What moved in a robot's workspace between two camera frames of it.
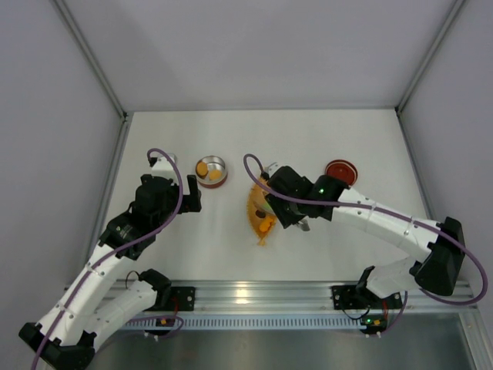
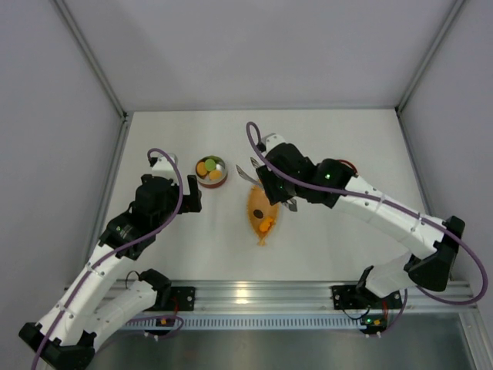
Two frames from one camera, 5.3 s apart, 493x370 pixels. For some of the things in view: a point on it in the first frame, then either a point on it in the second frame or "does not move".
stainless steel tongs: [304, 225] to [291, 203]
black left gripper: [179, 201] does not move
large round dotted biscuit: [215, 174] does not move
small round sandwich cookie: [202, 168] does not move
